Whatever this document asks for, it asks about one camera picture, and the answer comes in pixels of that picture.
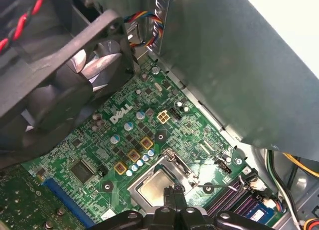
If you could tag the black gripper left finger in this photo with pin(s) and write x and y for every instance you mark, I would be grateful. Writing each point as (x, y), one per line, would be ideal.
(124, 221)

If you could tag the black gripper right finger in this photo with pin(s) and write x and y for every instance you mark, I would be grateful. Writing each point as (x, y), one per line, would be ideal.
(229, 222)

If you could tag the metal socket cover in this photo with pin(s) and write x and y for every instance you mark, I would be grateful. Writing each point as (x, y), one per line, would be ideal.
(144, 179)

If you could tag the beige four-pin power socket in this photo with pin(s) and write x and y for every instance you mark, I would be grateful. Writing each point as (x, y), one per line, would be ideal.
(163, 118)

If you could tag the silver square CPU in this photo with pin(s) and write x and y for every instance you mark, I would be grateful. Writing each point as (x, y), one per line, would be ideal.
(154, 187)

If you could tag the yellow framed square inductor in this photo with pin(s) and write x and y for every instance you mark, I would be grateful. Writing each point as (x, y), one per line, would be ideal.
(133, 155)
(147, 143)
(120, 168)

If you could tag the black square chipset chip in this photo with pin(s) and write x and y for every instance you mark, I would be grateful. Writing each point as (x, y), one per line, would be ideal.
(82, 171)

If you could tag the green motherboard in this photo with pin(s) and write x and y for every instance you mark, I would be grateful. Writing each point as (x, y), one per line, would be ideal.
(189, 130)

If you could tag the grey power supply unit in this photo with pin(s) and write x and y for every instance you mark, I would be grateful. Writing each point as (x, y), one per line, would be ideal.
(236, 65)

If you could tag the black PC case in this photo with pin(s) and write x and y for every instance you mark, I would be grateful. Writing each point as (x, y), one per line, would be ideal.
(306, 190)

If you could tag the blue expansion slot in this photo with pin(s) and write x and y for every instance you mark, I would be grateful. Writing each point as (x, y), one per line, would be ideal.
(68, 202)

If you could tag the black case fan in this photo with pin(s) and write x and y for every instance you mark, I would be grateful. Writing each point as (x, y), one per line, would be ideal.
(62, 90)

